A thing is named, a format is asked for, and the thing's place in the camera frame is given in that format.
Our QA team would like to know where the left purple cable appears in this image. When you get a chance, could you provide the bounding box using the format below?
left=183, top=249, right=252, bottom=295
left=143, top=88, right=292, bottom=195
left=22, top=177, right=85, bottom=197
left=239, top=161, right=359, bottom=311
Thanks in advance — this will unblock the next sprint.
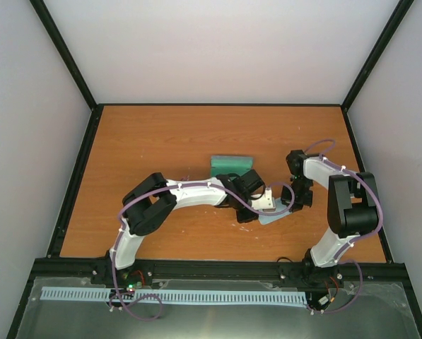
left=113, top=172, right=296, bottom=321

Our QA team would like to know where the grey glasses case green lining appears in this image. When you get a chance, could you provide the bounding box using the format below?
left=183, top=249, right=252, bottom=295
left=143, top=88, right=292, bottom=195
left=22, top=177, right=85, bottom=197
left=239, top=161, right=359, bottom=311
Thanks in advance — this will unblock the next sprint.
left=210, top=155, right=254, bottom=177

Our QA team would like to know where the light blue slotted cable duct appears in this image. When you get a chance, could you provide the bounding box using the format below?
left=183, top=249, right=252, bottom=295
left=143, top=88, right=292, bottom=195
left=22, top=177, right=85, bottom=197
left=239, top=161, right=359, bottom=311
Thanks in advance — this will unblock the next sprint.
left=40, top=287, right=307, bottom=307

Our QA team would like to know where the light blue cleaning cloth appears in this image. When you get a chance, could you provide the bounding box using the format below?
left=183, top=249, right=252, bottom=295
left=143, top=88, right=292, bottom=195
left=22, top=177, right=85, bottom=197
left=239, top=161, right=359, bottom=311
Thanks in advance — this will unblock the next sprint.
left=258, top=198, right=291, bottom=225

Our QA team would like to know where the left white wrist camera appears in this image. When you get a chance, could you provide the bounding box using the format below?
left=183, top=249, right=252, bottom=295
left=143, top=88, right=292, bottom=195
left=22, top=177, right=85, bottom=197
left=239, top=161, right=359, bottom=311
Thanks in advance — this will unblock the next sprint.
left=250, top=187, right=276, bottom=211

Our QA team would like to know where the black enclosure frame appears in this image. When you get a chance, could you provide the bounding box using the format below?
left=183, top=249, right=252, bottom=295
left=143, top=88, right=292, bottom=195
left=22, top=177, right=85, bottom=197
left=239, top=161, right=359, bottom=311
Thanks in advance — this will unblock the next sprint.
left=7, top=0, right=412, bottom=338

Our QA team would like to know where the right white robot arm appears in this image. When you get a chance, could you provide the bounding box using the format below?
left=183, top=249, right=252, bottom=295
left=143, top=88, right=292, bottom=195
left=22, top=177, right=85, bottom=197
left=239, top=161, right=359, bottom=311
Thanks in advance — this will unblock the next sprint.
left=281, top=150, right=383, bottom=285

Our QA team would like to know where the clear plastic sheet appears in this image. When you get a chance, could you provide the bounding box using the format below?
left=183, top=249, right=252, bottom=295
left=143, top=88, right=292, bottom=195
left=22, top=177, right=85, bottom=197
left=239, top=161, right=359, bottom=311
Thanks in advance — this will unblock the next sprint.
left=17, top=278, right=419, bottom=338

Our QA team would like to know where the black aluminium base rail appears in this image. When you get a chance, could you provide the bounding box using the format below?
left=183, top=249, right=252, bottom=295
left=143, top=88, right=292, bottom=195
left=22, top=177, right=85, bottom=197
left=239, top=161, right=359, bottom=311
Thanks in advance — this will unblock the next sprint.
left=29, top=258, right=409, bottom=289

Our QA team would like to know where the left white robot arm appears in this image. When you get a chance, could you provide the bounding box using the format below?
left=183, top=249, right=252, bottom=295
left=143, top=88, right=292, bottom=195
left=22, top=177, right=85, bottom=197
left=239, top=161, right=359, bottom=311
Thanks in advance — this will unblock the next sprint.
left=106, top=169, right=275, bottom=285

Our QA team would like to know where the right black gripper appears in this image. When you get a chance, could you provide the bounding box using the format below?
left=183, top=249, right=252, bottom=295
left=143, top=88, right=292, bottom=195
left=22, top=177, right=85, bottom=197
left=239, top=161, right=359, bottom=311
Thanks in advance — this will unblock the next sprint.
left=281, top=177, right=313, bottom=213

